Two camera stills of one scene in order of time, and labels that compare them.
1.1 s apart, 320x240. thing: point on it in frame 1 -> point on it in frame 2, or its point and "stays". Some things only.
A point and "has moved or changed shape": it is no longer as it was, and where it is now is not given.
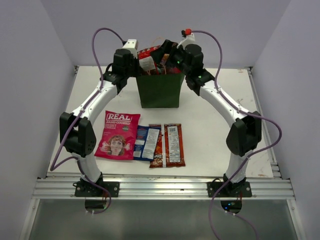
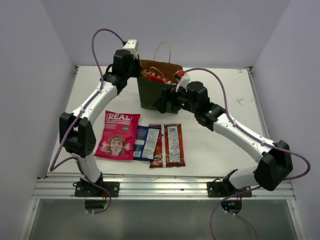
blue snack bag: x=146 y=141 stays
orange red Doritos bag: x=175 y=157 stays
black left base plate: x=87 y=189 stays
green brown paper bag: x=158 y=91 has moved or changed shape
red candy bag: x=146 y=62 -> x=154 y=73
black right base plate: x=230 y=190 stays
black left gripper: x=136 y=69 stays
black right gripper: x=164 y=49 -> x=164 y=100
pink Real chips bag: x=117 y=137 stays
